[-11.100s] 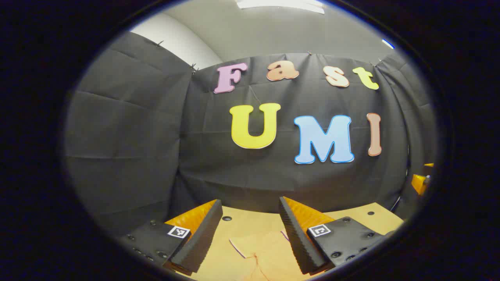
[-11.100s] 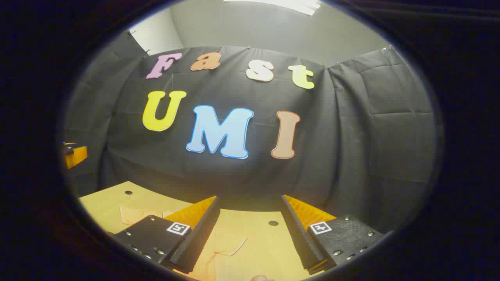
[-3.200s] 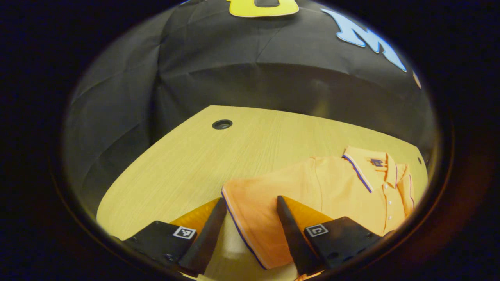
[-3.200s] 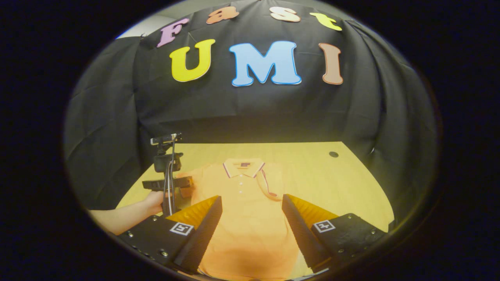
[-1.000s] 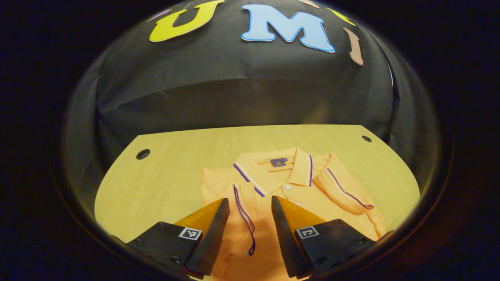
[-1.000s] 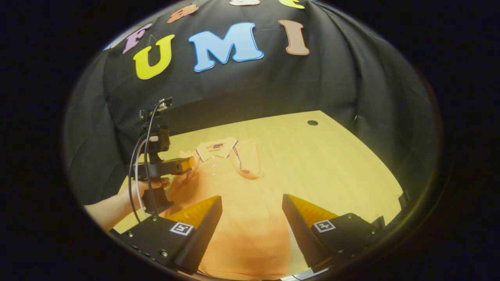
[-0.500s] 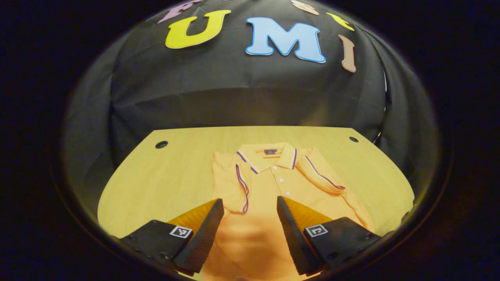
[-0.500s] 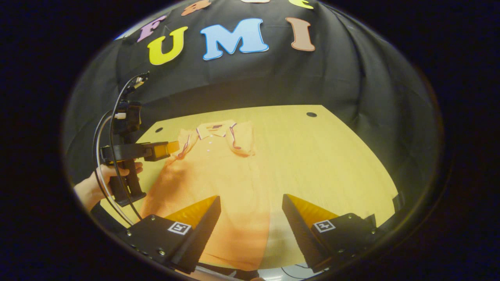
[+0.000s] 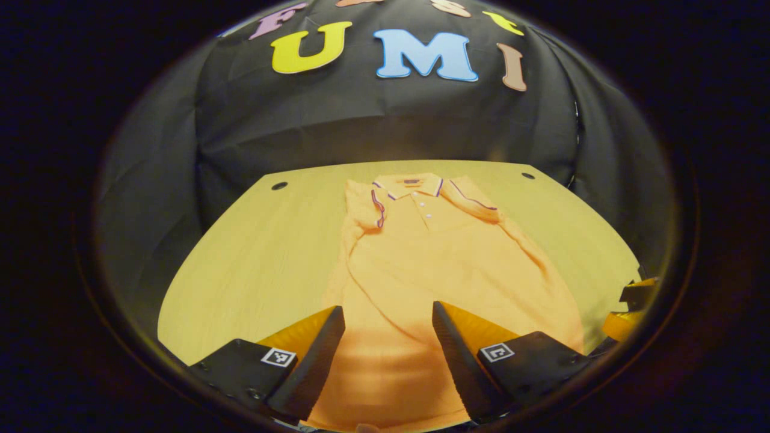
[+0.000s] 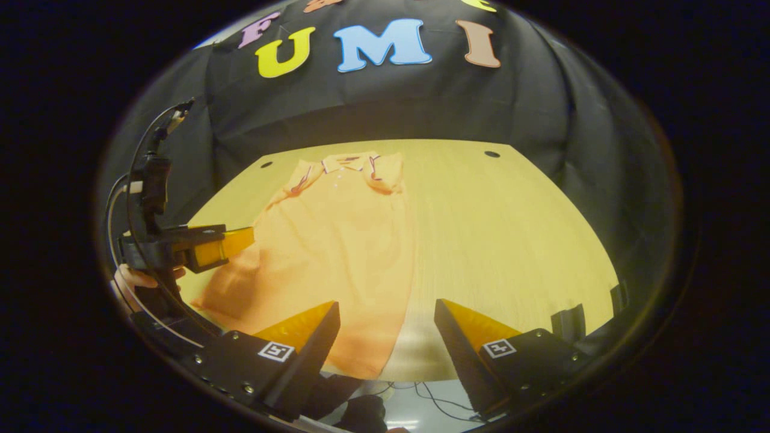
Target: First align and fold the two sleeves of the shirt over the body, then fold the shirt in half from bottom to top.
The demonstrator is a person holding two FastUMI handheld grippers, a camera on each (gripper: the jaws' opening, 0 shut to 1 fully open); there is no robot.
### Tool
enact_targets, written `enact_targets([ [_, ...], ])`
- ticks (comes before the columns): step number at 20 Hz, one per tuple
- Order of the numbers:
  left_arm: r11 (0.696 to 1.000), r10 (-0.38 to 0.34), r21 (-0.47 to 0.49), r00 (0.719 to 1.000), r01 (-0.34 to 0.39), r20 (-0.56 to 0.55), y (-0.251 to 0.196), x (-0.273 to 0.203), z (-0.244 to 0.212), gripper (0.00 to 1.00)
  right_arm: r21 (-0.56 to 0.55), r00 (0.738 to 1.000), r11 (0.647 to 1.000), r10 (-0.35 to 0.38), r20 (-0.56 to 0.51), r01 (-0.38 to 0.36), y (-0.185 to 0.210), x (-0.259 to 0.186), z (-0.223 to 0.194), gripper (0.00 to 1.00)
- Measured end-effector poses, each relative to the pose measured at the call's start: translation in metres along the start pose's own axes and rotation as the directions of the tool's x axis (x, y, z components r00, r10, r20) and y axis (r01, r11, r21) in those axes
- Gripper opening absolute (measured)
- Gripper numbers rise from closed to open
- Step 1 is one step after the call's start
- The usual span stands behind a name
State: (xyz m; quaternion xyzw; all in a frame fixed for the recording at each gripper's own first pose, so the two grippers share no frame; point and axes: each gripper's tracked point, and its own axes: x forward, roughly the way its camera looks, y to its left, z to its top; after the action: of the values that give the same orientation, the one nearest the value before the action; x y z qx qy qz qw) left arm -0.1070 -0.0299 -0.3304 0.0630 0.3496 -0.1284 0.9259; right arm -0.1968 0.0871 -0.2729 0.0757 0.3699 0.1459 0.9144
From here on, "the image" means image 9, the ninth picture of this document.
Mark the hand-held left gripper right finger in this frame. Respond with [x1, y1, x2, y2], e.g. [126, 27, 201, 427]
[431, 301, 593, 425]

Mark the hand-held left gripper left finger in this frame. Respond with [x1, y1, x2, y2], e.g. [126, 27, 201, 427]
[186, 306, 347, 423]

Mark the orange T-shirt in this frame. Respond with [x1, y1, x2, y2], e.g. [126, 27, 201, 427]
[304, 173, 585, 433]

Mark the black backdrop cloth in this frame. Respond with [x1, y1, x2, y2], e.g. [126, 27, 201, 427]
[96, 0, 677, 337]

